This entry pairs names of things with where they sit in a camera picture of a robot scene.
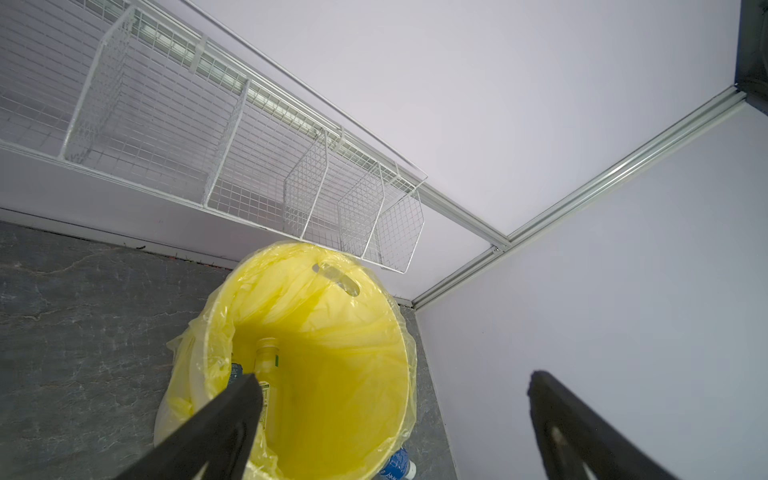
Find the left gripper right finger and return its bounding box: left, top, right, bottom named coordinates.
left=528, top=370, right=674, bottom=479

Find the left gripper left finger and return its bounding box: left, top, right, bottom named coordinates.
left=118, top=374, right=263, bottom=479

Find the small bottle blue label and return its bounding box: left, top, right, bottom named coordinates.
left=228, top=362, right=244, bottom=385

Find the square bottle green white label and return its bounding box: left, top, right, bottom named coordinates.
left=254, top=337, right=280, bottom=443

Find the yellow bin liner bag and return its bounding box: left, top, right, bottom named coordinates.
left=154, top=242, right=417, bottom=479

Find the Pepsi water bottle blue label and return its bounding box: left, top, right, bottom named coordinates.
left=378, top=448, right=417, bottom=480

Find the long white wire shelf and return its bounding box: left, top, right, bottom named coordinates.
left=1, top=1, right=424, bottom=273

